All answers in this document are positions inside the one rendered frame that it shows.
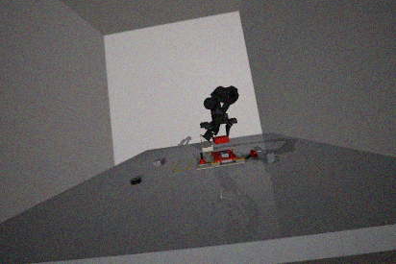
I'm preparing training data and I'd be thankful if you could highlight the black toy tyre with grey hub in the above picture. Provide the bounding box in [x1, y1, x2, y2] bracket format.
[131, 177, 140, 185]

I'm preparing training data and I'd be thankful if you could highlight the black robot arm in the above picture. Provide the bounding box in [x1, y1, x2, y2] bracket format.
[202, 85, 239, 141]

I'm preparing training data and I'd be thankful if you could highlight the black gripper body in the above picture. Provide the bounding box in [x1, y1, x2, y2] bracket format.
[200, 109, 237, 129]

